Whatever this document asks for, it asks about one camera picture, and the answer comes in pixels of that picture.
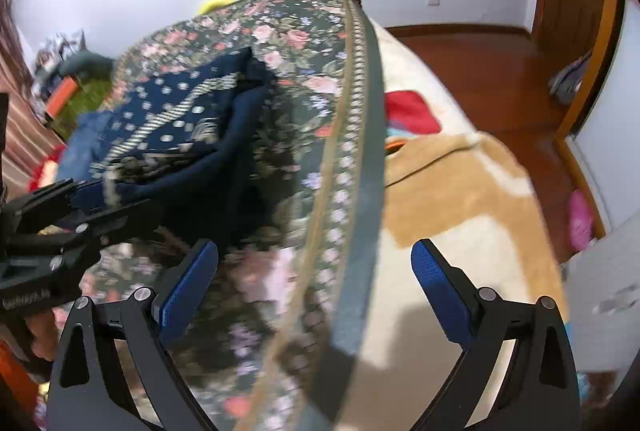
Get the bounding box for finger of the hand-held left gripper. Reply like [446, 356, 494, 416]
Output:
[49, 205, 167, 270]
[5, 179, 122, 233]

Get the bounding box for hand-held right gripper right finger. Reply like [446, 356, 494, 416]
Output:
[410, 238, 581, 431]

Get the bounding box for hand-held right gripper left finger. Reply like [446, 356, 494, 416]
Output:
[46, 238, 221, 431]

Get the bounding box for navy printed dress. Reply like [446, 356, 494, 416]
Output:
[90, 46, 281, 252]

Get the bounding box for person's left hand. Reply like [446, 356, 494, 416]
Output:
[27, 310, 64, 363]

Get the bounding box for blue jeans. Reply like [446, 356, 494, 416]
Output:
[57, 111, 117, 188]

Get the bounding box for red cloth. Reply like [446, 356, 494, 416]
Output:
[27, 143, 69, 192]

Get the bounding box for orange box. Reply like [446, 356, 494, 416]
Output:
[45, 76, 81, 116]

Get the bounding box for cream tan plush blanket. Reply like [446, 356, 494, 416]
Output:
[330, 23, 571, 431]

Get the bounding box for brown striped cloth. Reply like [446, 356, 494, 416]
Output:
[0, 0, 66, 184]

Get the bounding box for dark grey cushion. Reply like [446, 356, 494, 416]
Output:
[57, 51, 117, 80]

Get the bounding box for pile of mixed clutter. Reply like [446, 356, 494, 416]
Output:
[32, 31, 89, 76]

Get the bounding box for pink bag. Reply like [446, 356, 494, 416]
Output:
[569, 188, 595, 252]

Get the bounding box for white cabinet door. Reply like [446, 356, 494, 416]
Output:
[565, 216, 640, 372]

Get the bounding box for dark floral blanket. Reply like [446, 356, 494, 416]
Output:
[50, 0, 386, 431]

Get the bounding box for grey shoes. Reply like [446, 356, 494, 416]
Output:
[547, 51, 594, 104]

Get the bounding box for wooden door frame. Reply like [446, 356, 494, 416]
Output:
[530, 0, 627, 232]

